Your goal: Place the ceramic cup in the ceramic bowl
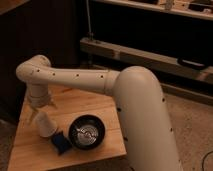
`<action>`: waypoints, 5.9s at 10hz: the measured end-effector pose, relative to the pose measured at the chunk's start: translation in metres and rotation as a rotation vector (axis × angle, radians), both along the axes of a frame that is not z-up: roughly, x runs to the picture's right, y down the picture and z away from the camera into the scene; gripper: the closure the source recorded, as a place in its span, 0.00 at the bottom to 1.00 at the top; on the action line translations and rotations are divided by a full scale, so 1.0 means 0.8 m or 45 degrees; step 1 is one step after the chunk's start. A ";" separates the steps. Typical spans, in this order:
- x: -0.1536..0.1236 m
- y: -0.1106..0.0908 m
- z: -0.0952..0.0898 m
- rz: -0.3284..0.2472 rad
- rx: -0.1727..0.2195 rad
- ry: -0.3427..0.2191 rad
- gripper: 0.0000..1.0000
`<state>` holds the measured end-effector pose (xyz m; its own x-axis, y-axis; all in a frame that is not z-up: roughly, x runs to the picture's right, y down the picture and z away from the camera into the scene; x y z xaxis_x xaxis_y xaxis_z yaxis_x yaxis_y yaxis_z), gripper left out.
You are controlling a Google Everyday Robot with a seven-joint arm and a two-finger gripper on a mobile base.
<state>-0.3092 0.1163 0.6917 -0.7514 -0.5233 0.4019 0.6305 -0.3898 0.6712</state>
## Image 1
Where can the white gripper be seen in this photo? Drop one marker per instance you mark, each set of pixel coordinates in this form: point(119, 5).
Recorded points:
point(45, 125)

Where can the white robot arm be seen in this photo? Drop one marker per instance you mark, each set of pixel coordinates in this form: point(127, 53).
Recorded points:
point(139, 99)

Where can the black ceramic bowl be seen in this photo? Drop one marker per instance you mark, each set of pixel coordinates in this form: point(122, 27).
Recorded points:
point(86, 132)

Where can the blue sponge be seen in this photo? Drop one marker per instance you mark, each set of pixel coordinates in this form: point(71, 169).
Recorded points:
point(60, 142)

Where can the wooden bench shelf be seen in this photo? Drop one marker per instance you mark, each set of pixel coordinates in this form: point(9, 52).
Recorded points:
point(147, 59)

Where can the metal pole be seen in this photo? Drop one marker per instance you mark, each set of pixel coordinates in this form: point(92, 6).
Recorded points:
point(90, 33)

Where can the black handle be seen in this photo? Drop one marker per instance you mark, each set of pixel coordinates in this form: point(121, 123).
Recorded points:
point(193, 65)

